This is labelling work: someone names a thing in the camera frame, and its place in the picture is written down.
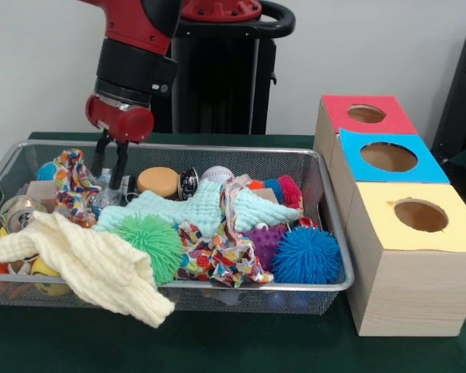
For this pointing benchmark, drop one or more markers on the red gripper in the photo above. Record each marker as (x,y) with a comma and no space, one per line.
(120,118)

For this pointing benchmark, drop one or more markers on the crushed clear water bottle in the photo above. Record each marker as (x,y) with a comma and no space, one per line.
(105,194)

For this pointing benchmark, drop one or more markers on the crushed silver can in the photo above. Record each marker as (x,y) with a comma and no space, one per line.
(188,184)

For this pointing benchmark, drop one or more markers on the mint green cloth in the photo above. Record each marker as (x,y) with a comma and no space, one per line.
(194,206)

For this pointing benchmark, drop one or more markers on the blue spiky ball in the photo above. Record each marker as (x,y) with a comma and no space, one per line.
(307,255)

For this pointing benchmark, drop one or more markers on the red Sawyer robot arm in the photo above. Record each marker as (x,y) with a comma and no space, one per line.
(136,39)

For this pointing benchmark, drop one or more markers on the shallow clear mesh bin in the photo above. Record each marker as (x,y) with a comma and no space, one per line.
(330,202)

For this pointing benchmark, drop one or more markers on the wooden box with three holes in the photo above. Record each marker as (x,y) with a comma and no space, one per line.
(412,287)

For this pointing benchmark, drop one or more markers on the colourful patterned cloth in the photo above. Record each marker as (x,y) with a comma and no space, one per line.
(217,256)
(70,186)

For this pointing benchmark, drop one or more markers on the tan round bun toy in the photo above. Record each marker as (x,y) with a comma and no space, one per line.
(158,181)

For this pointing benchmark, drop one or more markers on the green spiky ball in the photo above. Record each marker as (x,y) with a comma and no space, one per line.
(151,241)

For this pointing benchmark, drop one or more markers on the pale yellow cloth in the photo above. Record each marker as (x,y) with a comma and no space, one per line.
(93,264)

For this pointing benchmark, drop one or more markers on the pale pink ball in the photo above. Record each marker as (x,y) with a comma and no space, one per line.
(217,174)

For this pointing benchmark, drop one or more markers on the purple spiky ball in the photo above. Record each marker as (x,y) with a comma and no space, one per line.
(264,242)

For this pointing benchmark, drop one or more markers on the red spiky toy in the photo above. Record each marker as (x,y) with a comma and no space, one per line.
(290,190)

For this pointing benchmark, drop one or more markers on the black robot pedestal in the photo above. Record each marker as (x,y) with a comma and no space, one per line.
(225,78)

